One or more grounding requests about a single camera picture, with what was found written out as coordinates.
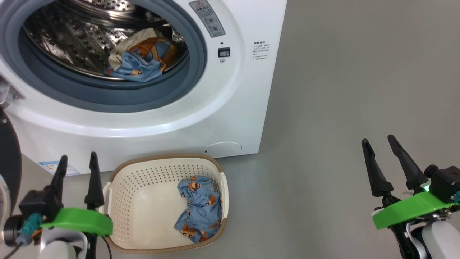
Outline cream cartoon print garment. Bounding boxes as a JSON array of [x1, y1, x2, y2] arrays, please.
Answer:
[[103, 28, 179, 83]]

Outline round white filter cover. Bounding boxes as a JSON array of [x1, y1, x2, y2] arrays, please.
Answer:
[[204, 141, 243, 158]]

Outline white washing machine body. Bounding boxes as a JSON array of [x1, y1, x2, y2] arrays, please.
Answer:
[[0, 0, 288, 177]]

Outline black round washer door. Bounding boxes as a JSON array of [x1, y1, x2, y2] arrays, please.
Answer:
[[0, 108, 23, 249]]

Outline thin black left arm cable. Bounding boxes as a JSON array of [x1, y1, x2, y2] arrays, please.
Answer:
[[101, 236, 112, 259]]

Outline grey warning label sticker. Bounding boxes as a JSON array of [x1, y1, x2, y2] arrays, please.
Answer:
[[189, 0, 226, 38]]

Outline cream perforated laundry basket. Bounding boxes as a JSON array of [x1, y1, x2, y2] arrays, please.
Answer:
[[103, 154, 229, 255]]

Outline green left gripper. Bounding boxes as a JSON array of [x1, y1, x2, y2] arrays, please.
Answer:
[[40, 151, 113, 259]]

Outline teal left camera plug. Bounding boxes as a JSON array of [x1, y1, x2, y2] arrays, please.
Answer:
[[16, 213, 43, 246]]

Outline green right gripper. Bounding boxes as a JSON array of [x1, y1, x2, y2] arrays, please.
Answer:
[[362, 135, 459, 259]]

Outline metal door hinge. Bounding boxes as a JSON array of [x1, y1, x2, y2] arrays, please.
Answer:
[[0, 74, 26, 108]]

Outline blue energy label sticker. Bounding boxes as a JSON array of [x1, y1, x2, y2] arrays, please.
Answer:
[[38, 160, 81, 177]]

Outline stainless steel washing machine drum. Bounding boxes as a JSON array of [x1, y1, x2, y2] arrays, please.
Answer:
[[22, 0, 189, 80]]

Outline blue bear print garment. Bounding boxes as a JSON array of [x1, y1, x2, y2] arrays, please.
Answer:
[[174, 175, 222, 244]]

